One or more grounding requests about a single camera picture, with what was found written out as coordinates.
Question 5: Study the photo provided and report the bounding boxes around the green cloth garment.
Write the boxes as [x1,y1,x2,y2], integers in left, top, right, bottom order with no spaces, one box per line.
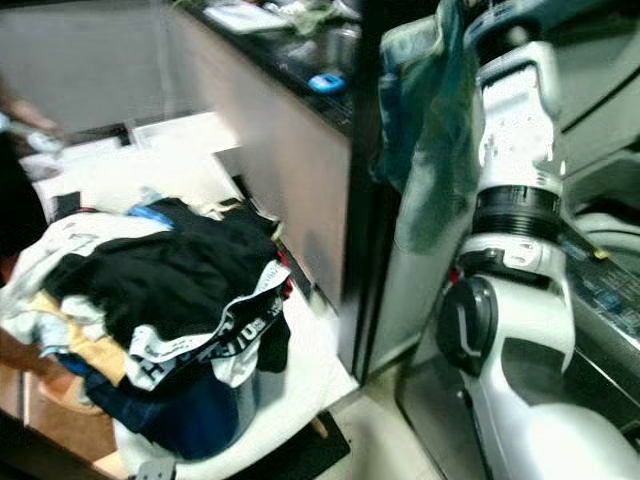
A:
[373,0,483,253]

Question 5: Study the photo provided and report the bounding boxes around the steel sink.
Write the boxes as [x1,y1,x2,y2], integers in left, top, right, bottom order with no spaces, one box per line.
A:
[298,25,363,77]

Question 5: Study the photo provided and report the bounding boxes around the small blue sponge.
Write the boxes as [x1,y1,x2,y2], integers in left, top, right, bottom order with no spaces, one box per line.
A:
[308,73,347,95]

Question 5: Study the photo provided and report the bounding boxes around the crumpled green rag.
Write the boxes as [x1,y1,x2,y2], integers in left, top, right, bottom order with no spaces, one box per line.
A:
[275,0,347,37]

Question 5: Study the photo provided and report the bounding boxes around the white shirt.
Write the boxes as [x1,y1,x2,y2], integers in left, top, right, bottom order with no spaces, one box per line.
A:
[1,212,161,331]

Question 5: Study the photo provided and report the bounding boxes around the white flat box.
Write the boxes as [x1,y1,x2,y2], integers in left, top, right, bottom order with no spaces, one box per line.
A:
[128,111,243,153]

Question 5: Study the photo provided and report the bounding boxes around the white tray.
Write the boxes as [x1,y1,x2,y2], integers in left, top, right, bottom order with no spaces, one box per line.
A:
[205,2,293,35]

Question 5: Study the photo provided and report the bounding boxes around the kitchen counter cabinet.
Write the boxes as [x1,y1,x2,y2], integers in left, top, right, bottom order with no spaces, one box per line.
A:
[160,0,383,373]

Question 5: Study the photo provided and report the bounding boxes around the black garment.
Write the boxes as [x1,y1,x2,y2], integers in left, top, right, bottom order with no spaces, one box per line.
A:
[44,197,289,353]

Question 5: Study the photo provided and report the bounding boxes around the yellow garment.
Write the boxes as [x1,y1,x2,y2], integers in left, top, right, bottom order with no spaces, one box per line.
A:
[28,290,131,386]

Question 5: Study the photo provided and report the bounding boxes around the white laundry basket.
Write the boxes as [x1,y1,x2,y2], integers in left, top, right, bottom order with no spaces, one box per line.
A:
[110,288,361,480]

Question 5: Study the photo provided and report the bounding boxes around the dark blue jeans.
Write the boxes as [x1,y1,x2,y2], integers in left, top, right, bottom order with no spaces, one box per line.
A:
[60,350,243,461]

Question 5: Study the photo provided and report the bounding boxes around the black floor mat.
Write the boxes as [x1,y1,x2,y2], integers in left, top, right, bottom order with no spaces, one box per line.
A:
[255,410,353,480]

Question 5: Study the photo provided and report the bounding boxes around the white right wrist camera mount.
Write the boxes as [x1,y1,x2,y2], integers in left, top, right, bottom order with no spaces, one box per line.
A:
[474,42,567,193]

